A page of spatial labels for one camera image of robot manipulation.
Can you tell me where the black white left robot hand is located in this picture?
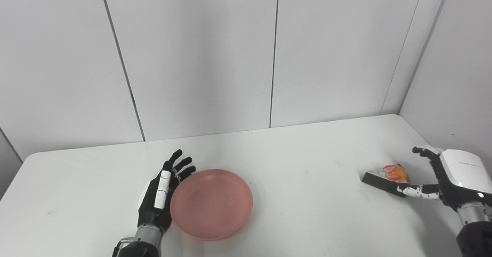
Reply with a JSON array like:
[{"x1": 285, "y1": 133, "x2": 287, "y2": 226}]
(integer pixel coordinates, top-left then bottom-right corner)
[{"x1": 137, "y1": 149, "x2": 196, "y2": 232}]

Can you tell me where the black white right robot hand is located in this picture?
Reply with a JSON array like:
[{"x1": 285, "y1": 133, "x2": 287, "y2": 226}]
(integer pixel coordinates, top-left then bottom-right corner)
[{"x1": 396, "y1": 145, "x2": 492, "y2": 211}]

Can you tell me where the pink round plate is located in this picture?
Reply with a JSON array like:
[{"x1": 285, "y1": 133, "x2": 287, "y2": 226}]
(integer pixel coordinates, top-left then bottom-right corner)
[{"x1": 170, "y1": 169, "x2": 254, "y2": 241}]

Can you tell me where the chocolate cake slice with fruit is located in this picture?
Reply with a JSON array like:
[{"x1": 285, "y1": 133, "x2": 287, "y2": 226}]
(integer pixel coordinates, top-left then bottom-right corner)
[{"x1": 361, "y1": 165, "x2": 411, "y2": 198}]

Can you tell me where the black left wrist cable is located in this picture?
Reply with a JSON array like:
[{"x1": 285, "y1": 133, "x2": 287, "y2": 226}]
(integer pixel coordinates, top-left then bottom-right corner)
[{"x1": 111, "y1": 239, "x2": 136, "y2": 257}]

